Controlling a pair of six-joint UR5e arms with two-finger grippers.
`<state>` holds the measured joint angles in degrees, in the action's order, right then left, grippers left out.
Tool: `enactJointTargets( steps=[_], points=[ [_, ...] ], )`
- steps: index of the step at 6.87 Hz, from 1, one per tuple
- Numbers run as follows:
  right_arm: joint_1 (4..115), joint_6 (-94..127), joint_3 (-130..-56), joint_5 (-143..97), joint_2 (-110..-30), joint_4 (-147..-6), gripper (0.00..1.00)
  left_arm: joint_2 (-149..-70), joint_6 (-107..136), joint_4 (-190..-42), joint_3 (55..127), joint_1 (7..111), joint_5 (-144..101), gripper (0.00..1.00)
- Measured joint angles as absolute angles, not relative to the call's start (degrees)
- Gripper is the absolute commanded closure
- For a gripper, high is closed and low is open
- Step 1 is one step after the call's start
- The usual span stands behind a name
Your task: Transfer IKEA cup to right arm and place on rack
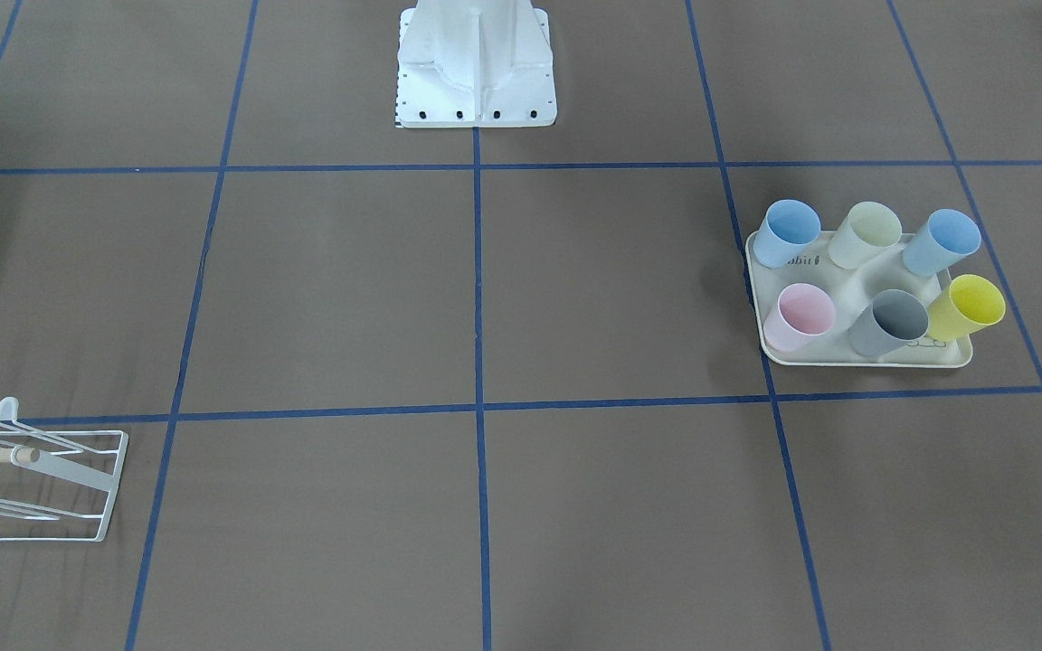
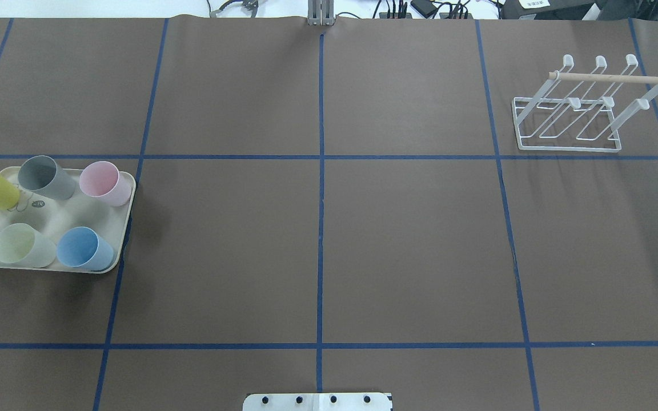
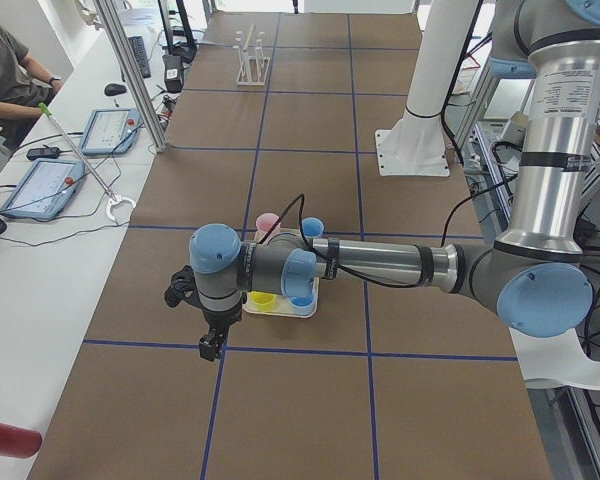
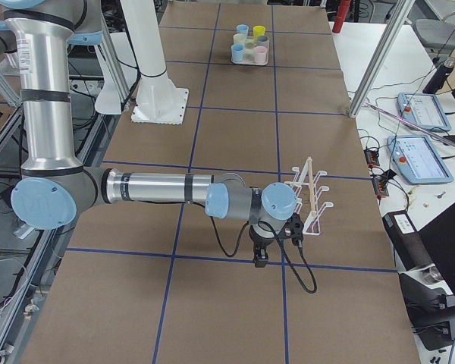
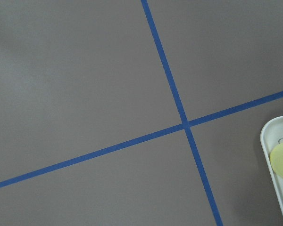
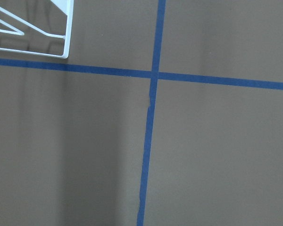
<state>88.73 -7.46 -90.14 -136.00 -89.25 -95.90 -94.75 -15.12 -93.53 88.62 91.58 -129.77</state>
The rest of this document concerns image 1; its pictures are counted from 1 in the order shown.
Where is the cream plastic cup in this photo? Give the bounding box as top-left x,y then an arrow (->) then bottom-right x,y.
827,201 -> 903,270

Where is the cream plastic tray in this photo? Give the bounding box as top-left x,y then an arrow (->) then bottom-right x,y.
745,231 -> 974,369

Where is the pink plastic cup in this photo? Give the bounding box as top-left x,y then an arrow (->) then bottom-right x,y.
763,283 -> 837,352

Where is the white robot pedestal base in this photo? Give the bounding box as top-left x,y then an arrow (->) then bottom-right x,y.
394,1 -> 559,129

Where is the white wire cup rack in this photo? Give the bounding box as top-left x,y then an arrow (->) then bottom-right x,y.
0,397 -> 131,543

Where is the light blue cup back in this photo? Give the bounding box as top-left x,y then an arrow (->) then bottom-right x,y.
902,209 -> 981,277
750,199 -> 821,269

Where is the grey plastic cup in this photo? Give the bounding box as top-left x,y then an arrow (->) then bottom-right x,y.
848,289 -> 929,358

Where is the yellow plastic cup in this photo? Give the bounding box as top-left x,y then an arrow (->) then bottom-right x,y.
926,275 -> 1008,342

